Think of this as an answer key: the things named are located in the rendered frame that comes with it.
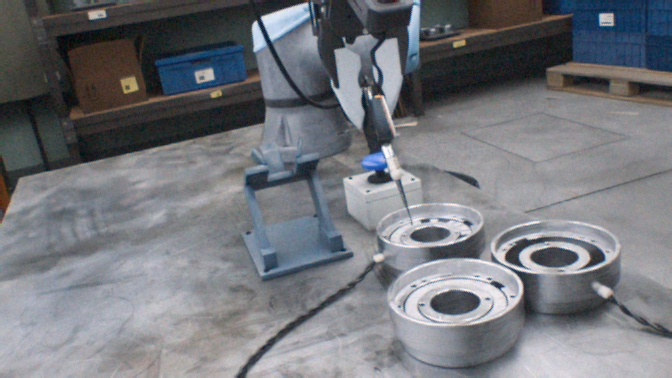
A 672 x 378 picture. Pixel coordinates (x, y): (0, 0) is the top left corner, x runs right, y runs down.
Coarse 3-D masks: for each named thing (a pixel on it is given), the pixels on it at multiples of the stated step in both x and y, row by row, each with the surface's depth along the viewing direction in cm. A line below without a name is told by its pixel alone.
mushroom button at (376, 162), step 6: (366, 156) 76; (372, 156) 76; (378, 156) 75; (366, 162) 75; (372, 162) 74; (378, 162) 74; (384, 162) 74; (366, 168) 75; (372, 168) 74; (378, 168) 74; (384, 168) 74; (378, 174) 76; (384, 174) 76
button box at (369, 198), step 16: (352, 176) 79; (368, 176) 78; (384, 176) 76; (352, 192) 77; (368, 192) 73; (384, 192) 73; (416, 192) 75; (352, 208) 78; (368, 208) 73; (384, 208) 74; (400, 208) 75; (368, 224) 74
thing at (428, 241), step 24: (384, 216) 67; (408, 216) 69; (432, 216) 68; (456, 216) 67; (480, 216) 64; (384, 240) 62; (408, 240) 64; (432, 240) 67; (456, 240) 59; (480, 240) 61; (408, 264) 61
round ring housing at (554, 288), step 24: (504, 240) 60; (600, 240) 58; (504, 264) 54; (528, 264) 56; (552, 264) 59; (576, 264) 55; (600, 264) 52; (528, 288) 53; (552, 288) 52; (576, 288) 52; (552, 312) 53; (576, 312) 53
